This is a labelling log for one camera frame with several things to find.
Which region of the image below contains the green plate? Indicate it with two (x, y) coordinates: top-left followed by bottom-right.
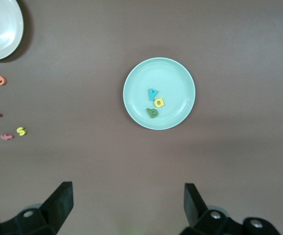
(122, 57), (196, 131)

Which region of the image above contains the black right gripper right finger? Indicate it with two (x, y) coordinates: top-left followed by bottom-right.
(180, 183), (282, 235)

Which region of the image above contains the brown table cover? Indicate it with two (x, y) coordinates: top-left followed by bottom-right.
(0, 0), (283, 235)

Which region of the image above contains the teal foam letter y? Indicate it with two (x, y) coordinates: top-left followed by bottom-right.
(147, 88), (159, 102)

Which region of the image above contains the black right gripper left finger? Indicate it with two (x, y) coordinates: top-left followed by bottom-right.
(0, 181), (74, 235)

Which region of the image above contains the green foam letter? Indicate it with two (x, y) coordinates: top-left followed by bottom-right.
(146, 107), (160, 119)

